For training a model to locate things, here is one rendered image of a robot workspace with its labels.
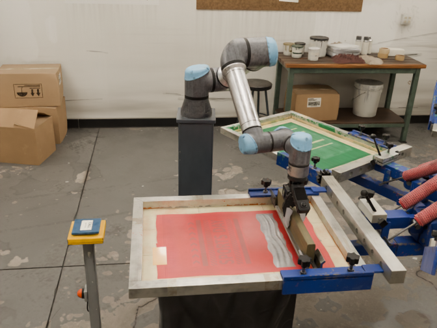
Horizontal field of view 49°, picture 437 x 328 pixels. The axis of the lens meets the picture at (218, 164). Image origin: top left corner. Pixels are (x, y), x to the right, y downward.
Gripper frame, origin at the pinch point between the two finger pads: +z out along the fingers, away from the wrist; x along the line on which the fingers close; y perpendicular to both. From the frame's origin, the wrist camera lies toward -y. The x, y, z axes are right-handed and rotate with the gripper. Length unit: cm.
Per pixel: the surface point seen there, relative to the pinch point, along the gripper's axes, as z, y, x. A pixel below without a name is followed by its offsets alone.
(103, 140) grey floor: 99, 340, 105
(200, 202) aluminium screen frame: 3.2, 25.5, 32.5
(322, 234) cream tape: 5.3, 1.0, -12.3
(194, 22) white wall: -19, 380, 5
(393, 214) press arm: -3.3, -0.4, -38.8
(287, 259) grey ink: 4.8, -14.2, 5.6
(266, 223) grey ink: 4.7, 9.6, 8.0
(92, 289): 33, 10, 77
